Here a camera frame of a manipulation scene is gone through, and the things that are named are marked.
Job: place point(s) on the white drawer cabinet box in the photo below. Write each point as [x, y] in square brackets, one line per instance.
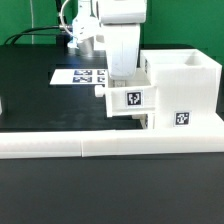
[187, 85]

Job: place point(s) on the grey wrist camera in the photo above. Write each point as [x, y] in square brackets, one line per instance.
[87, 35]

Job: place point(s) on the white L-shaped fence rail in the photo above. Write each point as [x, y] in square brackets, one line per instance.
[208, 136]

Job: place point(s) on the white drawer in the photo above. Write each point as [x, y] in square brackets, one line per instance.
[136, 97]

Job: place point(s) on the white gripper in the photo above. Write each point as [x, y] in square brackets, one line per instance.
[122, 46]

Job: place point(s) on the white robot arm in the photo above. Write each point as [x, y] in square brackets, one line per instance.
[112, 12]

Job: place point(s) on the white fiducial marker sheet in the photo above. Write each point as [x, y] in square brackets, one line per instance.
[78, 77]

